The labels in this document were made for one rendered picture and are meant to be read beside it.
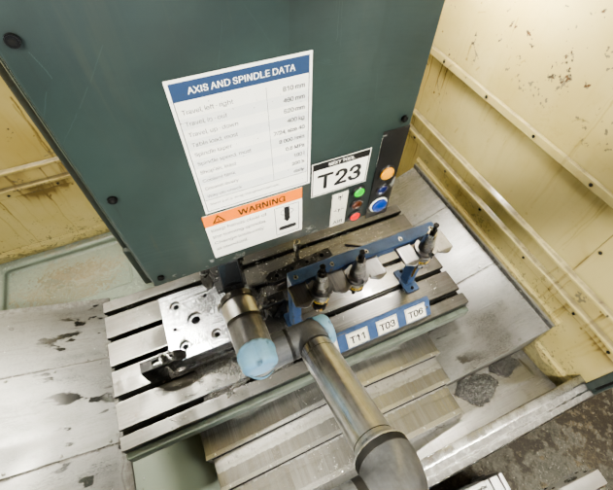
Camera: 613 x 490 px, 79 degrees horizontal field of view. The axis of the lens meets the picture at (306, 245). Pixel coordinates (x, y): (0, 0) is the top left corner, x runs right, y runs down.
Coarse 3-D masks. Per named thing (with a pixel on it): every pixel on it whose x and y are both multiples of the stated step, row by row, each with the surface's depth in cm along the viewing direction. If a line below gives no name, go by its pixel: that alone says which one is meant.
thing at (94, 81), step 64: (0, 0) 27; (64, 0) 28; (128, 0) 30; (192, 0) 32; (256, 0) 34; (320, 0) 36; (384, 0) 39; (64, 64) 32; (128, 64) 34; (192, 64) 36; (320, 64) 41; (384, 64) 45; (64, 128) 36; (128, 128) 38; (320, 128) 49; (384, 128) 54; (128, 192) 44; (192, 192) 48; (192, 256) 58
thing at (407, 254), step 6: (402, 246) 107; (408, 246) 107; (396, 252) 106; (402, 252) 105; (408, 252) 106; (414, 252) 106; (402, 258) 104; (408, 258) 104; (414, 258) 104; (420, 258) 105; (408, 264) 103; (414, 264) 103
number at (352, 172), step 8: (360, 160) 57; (336, 168) 56; (344, 168) 57; (352, 168) 57; (360, 168) 58; (336, 176) 57; (344, 176) 58; (352, 176) 59; (360, 176) 60; (336, 184) 59; (344, 184) 60
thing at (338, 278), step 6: (336, 270) 102; (342, 270) 102; (330, 276) 101; (336, 276) 101; (342, 276) 101; (336, 282) 100; (342, 282) 100; (348, 282) 100; (336, 288) 99; (342, 288) 99; (348, 288) 99
